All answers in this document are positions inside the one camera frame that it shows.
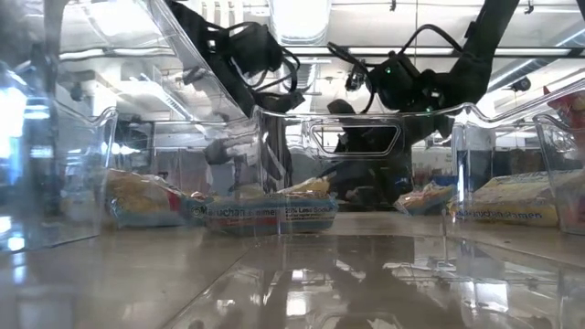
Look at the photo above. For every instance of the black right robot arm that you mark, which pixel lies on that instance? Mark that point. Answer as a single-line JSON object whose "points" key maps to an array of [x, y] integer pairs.
{"points": [[484, 36]]}

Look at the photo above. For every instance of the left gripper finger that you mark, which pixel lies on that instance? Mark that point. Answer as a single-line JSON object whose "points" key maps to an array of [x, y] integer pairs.
{"points": [[269, 146], [284, 151]]}

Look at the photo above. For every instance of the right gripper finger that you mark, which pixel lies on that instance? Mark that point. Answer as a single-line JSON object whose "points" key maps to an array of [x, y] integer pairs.
{"points": [[375, 180], [365, 139]]}

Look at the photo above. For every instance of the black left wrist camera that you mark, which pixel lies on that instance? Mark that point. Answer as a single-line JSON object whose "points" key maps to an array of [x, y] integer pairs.
{"points": [[256, 48]]}

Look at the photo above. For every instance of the overhead light bar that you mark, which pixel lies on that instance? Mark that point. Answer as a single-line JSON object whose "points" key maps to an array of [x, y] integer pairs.
{"points": [[137, 52]]}

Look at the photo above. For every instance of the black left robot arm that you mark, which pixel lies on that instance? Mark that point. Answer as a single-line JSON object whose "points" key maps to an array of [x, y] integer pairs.
{"points": [[201, 36]]}

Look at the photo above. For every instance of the black ceiling camera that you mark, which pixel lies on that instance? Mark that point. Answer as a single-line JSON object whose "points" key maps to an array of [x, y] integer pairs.
{"points": [[354, 80]]}

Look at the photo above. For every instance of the black ceiling dome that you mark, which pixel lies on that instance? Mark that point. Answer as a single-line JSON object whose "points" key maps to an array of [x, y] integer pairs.
{"points": [[521, 84]]}

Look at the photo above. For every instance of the silver ceiling pipe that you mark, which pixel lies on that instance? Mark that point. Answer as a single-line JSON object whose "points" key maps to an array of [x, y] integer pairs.
{"points": [[539, 61]]}

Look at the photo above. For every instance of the red ramen pack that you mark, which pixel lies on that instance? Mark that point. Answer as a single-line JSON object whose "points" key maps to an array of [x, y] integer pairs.
{"points": [[569, 107]]}

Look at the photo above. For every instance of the black ceiling hook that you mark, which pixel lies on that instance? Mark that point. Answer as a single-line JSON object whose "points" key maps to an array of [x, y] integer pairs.
{"points": [[530, 7], [392, 5]]}

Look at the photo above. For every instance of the silver ventilation duct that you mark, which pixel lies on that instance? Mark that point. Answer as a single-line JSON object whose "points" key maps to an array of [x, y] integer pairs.
{"points": [[299, 27]]}

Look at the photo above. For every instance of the dark background cabinet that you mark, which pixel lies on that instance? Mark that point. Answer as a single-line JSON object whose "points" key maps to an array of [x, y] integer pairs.
{"points": [[503, 162]]}

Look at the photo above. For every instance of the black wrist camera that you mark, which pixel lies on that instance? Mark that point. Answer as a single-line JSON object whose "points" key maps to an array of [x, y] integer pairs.
{"points": [[256, 48], [395, 82]]}

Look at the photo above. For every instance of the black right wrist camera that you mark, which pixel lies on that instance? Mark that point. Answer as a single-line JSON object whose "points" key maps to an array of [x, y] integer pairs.
{"points": [[395, 82]]}

